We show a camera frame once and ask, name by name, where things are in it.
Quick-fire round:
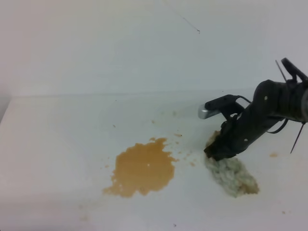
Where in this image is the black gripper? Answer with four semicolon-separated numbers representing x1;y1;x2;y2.
204;102;283;161

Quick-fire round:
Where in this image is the green stained rag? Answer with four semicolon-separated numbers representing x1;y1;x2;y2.
204;130;260;198

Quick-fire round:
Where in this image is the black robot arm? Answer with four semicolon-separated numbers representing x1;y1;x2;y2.
198;58;308;161

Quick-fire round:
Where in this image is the brown coffee stain puddle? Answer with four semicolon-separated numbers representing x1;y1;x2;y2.
102;138;178;198

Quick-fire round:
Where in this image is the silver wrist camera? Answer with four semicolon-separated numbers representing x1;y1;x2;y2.
198;94;251;120

